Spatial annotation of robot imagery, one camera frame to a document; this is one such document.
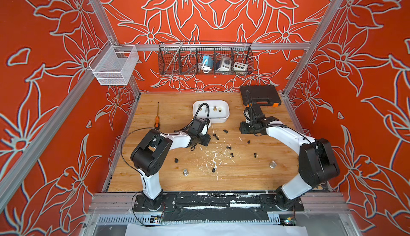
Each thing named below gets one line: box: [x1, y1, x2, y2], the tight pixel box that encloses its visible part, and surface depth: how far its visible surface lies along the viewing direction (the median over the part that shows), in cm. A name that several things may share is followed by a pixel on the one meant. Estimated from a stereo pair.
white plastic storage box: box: [192, 99, 230, 125], surface depth 108 cm
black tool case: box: [240, 85, 282, 108], surface depth 117 cm
